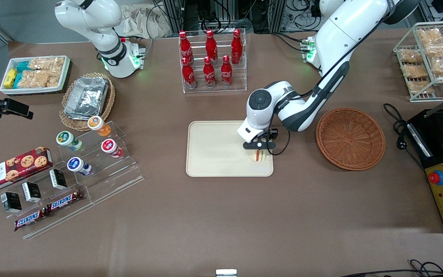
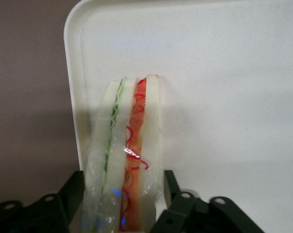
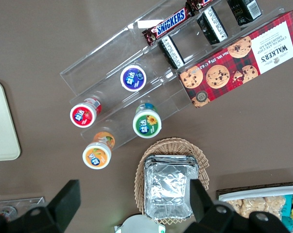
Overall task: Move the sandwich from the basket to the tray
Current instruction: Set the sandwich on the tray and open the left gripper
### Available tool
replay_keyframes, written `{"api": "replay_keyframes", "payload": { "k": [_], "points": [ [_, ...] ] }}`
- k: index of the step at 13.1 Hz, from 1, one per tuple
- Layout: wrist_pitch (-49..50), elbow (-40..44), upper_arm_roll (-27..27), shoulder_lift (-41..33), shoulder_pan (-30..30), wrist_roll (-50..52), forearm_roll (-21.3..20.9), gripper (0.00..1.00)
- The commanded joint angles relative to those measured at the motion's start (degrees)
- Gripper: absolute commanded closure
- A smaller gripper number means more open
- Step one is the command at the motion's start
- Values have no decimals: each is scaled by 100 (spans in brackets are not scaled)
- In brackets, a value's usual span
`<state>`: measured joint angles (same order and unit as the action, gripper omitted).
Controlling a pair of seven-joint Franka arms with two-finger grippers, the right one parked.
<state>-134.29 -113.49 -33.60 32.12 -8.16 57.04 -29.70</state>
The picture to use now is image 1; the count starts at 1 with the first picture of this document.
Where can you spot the beige rectangular tray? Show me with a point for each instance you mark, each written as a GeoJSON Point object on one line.
{"type": "Point", "coordinates": [214, 154]}

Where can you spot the beige cloth bag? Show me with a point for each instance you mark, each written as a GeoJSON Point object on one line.
{"type": "Point", "coordinates": [140, 21]}

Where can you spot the clear acrylic bottle rack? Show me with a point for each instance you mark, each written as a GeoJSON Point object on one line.
{"type": "Point", "coordinates": [214, 89]}

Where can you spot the teal snack packet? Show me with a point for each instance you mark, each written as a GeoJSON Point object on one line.
{"type": "Point", "coordinates": [17, 80]}
{"type": "Point", "coordinates": [22, 66]}

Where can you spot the white rectangular snack tub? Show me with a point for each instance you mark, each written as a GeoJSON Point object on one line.
{"type": "Point", "coordinates": [65, 73]}

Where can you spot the red lid yogurt cup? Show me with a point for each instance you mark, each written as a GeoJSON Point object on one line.
{"type": "Point", "coordinates": [110, 147]}

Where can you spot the flat oval wicker basket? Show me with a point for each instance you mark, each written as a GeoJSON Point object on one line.
{"type": "Point", "coordinates": [108, 104]}

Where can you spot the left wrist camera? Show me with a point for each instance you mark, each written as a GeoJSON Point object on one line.
{"type": "Point", "coordinates": [273, 134]}

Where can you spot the clear acrylic step display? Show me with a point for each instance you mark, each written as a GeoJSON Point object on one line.
{"type": "Point", "coordinates": [106, 181]}

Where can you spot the small black box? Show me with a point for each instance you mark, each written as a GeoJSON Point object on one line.
{"type": "Point", "coordinates": [58, 179]}
{"type": "Point", "coordinates": [31, 192]}
{"type": "Point", "coordinates": [11, 202]}

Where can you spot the triangle sandwich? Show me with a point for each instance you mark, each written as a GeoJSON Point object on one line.
{"type": "Point", "coordinates": [258, 157]}

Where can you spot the blue lid yogurt cup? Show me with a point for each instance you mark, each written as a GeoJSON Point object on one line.
{"type": "Point", "coordinates": [77, 165]}

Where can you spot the black sealing machine yellow panel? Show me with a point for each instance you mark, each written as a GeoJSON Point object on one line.
{"type": "Point", "coordinates": [433, 154]}

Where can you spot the round brown wicker basket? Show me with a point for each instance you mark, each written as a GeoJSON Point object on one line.
{"type": "Point", "coordinates": [350, 138]}

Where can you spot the red cola bottle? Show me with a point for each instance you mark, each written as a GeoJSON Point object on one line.
{"type": "Point", "coordinates": [209, 75]}
{"type": "Point", "coordinates": [237, 46]}
{"type": "Point", "coordinates": [211, 46]}
{"type": "Point", "coordinates": [189, 75]}
{"type": "Point", "coordinates": [226, 73]}
{"type": "Point", "coordinates": [185, 46]}

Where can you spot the red Walkers cookie box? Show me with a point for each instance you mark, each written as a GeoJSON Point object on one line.
{"type": "Point", "coordinates": [14, 169]}

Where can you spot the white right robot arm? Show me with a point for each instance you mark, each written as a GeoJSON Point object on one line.
{"type": "Point", "coordinates": [110, 50]}

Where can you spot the yellow snack packet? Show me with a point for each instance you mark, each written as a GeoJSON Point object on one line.
{"type": "Point", "coordinates": [10, 77]}

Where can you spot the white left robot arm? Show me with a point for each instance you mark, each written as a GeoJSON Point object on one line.
{"type": "Point", "coordinates": [340, 30]}

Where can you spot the green lid yogurt cup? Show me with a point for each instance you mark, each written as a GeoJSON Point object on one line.
{"type": "Point", "coordinates": [67, 139]}

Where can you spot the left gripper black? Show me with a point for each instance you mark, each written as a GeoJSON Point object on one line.
{"type": "Point", "coordinates": [272, 135]}

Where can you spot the Snickers chocolate bar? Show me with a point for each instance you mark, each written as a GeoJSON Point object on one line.
{"type": "Point", "coordinates": [30, 220]}
{"type": "Point", "coordinates": [64, 201]}

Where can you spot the stacked foil containers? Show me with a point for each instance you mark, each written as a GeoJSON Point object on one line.
{"type": "Point", "coordinates": [87, 96]}

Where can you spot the orange lid yogurt cup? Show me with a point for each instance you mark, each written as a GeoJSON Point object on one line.
{"type": "Point", "coordinates": [97, 125]}

